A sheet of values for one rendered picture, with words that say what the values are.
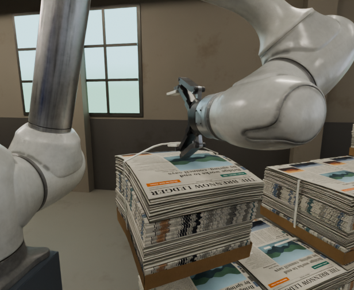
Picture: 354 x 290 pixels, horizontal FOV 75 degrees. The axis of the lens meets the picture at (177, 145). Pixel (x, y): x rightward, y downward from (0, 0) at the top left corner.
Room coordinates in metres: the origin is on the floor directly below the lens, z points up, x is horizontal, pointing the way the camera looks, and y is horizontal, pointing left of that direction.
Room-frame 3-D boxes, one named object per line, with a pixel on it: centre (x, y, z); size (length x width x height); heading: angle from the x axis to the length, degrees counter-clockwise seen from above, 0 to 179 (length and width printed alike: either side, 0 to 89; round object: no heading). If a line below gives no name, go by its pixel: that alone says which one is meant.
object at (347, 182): (0.87, -0.60, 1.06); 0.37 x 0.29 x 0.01; 22
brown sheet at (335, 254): (0.88, -0.59, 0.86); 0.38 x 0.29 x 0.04; 22
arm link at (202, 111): (0.44, -0.08, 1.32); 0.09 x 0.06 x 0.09; 114
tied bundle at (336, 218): (0.88, -0.59, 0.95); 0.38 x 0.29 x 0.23; 22
